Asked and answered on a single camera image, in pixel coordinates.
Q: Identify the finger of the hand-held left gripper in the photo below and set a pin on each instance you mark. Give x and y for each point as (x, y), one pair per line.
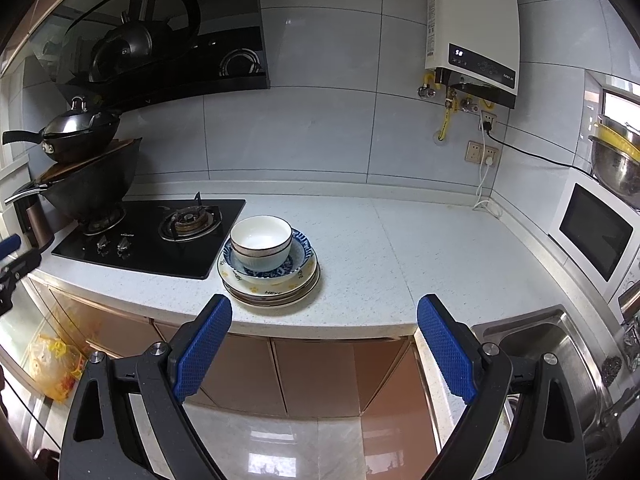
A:
(20, 264)
(9, 246)

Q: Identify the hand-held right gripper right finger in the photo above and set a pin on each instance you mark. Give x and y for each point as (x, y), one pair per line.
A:
(445, 347)

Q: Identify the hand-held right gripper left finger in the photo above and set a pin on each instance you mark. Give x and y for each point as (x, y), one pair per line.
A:
(202, 347)

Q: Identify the white bowl brown rim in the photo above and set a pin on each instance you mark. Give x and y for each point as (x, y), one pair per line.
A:
(260, 232)

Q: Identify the blue floral porcelain bowl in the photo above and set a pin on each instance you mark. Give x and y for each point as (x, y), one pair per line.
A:
(300, 250)

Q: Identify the stove knob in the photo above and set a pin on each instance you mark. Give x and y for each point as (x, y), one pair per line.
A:
(124, 245)
(102, 244)

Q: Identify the stainless steel sink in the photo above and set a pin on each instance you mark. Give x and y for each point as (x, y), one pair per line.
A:
(550, 340)

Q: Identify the large black wok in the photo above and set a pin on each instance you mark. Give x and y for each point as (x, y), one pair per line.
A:
(95, 185)

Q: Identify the yellow plastic bag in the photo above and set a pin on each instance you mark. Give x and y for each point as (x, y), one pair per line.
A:
(55, 370)

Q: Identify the black gas stove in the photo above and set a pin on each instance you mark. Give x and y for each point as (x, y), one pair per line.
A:
(145, 250)

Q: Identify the black lidded wok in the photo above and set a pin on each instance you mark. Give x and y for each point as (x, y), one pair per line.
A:
(80, 132)

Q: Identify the steel scouring pad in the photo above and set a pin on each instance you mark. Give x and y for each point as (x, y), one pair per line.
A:
(611, 370)

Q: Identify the white microwave oven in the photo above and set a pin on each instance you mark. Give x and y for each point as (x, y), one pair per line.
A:
(595, 232)

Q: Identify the brass pipe valve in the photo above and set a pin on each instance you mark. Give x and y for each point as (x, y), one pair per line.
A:
(467, 105)
(425, 91)

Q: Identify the steel basin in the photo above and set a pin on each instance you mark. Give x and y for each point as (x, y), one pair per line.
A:
(615, 170)

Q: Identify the yellow basin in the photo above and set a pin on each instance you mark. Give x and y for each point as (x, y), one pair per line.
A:
(617, 137)

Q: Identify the black range hood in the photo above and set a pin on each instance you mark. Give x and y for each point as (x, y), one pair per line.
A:
(235, 15)

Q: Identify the white water heater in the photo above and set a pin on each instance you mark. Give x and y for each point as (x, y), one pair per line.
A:
(475, 15)

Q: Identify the beige double wall socket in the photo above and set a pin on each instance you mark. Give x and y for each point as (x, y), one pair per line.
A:
(477, 152)

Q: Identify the white wall socket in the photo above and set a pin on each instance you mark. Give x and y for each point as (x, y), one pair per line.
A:
(489, 121)

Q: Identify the window frame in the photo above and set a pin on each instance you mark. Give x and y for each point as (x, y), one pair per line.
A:
(592, 110)

